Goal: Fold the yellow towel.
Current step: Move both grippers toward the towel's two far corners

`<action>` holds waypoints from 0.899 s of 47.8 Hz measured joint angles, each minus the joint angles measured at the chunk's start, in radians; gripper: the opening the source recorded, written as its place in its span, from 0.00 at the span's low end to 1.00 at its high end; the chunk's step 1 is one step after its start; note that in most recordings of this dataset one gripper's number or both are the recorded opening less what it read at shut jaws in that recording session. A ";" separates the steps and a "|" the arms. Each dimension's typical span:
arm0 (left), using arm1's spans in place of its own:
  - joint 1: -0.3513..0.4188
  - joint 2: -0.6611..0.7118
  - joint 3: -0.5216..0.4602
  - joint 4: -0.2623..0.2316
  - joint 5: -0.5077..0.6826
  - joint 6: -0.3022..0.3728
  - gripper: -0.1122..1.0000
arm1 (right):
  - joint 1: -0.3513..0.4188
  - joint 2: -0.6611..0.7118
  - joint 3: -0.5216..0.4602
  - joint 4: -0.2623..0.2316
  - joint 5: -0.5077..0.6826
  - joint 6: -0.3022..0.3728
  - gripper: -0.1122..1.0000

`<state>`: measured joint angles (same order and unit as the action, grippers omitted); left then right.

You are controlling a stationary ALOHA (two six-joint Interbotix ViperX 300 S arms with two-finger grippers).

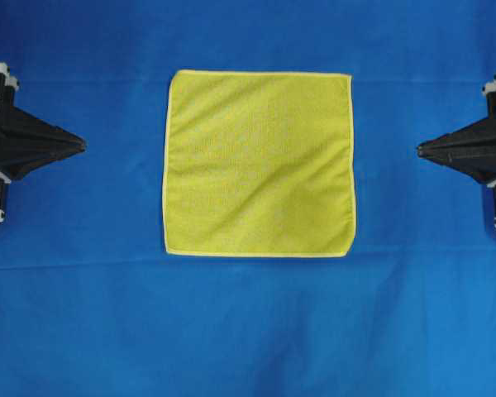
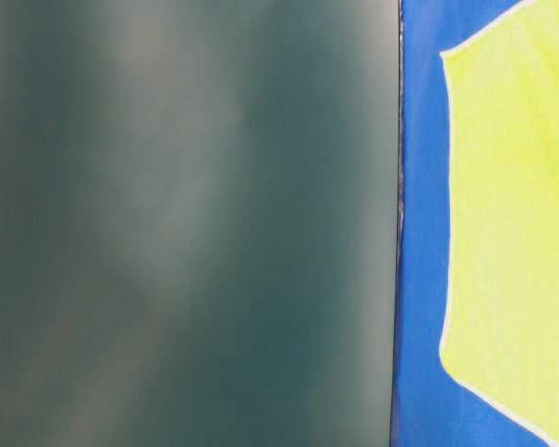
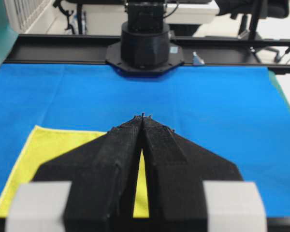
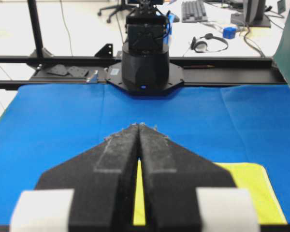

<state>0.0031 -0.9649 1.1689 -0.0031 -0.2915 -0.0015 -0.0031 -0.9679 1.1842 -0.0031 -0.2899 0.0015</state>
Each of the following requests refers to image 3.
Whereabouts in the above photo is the black table rail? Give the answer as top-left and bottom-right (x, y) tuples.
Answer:
(4, 34), (290, 74)

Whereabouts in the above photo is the black office chair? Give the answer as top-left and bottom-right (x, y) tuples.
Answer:
(215, 0), (290, 63)

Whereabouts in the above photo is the blue table cloth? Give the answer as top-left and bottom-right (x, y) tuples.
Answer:
(0, 64), (290, 217)

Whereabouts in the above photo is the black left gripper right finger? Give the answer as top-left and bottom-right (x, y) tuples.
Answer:
(142, 117), (267, 232)

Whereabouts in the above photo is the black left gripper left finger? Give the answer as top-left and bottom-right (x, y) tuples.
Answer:
(5, 116), (142, 232)

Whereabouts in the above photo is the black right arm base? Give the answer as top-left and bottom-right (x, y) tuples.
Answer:
(105, 0), (184, 75)

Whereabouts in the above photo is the yellow-green towel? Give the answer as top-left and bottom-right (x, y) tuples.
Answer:
(0, 125), (150, 218)

